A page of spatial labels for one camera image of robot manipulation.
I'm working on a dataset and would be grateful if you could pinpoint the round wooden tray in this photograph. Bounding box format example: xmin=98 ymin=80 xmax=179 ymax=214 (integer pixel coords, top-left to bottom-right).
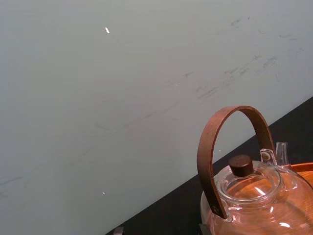
xmin=288 ymin=162 xmax=313 ymax=188

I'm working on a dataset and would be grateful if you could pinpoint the black table cloth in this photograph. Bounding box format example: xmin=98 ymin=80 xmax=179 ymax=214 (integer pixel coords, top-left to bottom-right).
xmin=104 ymin=96 xmax=313 ymax=235

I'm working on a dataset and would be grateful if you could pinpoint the glass teapot lid, wooden knob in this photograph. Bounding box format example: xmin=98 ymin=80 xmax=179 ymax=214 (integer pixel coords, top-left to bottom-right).
xmin=216 ymin=155 xmax=281 ymax=207

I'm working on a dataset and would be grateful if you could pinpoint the glass teapot with wooden handle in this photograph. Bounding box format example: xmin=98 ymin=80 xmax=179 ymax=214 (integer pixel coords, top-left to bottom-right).
xmin=198 ymin=105 xmax=313 ymax=235

